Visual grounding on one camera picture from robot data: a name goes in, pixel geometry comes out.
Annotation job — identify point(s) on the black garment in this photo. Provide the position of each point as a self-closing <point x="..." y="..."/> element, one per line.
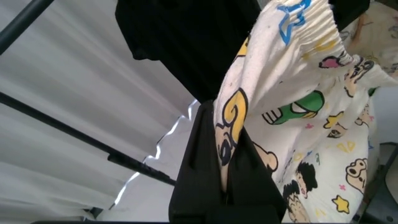
<point x="192" y="40"/>

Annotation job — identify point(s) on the black clothes rack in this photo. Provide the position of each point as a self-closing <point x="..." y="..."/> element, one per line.
<point x="77" y="133"/>

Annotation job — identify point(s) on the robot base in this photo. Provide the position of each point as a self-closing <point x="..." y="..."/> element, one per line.
<point x="384" y="205"/>

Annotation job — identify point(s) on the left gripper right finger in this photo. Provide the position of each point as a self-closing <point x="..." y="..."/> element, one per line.
<point x="252" y="186"/>

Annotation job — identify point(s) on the cream printed garment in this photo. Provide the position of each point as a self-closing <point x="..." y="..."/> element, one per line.
<point x="295" y="77"/>

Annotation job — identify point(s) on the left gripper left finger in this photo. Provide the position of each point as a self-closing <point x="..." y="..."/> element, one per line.
<point x="196" y="180"/>

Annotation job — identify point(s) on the white curtain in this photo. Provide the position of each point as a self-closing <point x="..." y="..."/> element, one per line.
<point x="77" y="77"/>

